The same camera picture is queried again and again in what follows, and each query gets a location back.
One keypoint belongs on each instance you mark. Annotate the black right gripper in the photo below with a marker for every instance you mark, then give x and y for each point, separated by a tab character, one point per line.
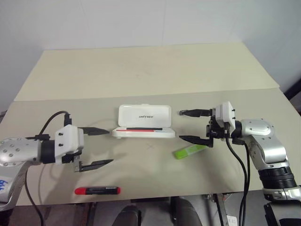
218	131

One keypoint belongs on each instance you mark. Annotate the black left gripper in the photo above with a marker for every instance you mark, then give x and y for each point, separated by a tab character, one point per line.
69	159

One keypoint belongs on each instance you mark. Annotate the green highlighter marker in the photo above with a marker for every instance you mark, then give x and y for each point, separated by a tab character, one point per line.
188	151

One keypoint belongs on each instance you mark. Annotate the red and black marker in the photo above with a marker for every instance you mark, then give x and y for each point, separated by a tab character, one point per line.
98	190

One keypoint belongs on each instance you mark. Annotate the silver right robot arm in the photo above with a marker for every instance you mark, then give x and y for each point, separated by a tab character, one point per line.
265	141

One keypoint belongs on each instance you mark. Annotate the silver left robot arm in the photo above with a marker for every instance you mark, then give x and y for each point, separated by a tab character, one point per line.
16	150

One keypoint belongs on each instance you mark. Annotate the white hinged pencil case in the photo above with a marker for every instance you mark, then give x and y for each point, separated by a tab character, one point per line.
143	117

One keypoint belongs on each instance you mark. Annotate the black rounded shape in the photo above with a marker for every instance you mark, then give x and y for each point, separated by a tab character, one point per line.
128	216

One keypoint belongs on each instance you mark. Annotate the dark grey rounded shape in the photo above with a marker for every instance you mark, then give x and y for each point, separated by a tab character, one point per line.
185	212

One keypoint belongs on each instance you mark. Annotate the small white tag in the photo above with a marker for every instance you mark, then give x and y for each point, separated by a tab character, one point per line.
231	219

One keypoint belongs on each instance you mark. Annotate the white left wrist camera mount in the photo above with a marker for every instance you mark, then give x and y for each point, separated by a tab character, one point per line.
68	141

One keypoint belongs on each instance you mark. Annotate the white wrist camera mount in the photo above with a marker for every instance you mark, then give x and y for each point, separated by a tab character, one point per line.
225	113
68	141

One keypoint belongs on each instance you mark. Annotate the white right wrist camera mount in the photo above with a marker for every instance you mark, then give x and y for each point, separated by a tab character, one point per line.
225	113

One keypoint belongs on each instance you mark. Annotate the metal table frame bar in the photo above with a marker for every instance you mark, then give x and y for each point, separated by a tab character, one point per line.
223	209

